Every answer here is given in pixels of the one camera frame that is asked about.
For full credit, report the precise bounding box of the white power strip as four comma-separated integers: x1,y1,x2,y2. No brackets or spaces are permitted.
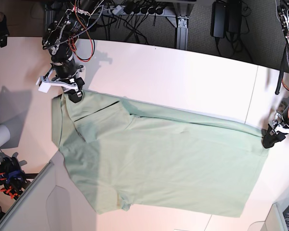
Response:
103,4,176,17

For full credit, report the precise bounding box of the blue orange clamp pile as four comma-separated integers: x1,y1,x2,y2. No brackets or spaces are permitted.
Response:
0,157,30,200

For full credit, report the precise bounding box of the light green T-shirt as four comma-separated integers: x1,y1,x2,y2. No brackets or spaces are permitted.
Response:
52,91,268,217

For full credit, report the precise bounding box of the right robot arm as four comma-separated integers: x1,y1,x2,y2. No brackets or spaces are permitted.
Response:
36,0,104,103

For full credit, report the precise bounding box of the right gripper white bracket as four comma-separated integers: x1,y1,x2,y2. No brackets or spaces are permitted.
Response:
44,64,85,103

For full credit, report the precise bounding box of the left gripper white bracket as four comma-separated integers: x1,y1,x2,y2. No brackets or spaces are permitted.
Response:
262,100,289,149

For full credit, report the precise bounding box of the aluminium frame post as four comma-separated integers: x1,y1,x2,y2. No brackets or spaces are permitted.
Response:
175,16,189,51

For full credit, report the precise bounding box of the black power adapter brick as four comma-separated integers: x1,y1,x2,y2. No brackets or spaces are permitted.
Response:
210,1,226,39

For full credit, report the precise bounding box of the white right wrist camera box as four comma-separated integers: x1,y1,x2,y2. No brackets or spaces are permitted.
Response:
36,76,51,93

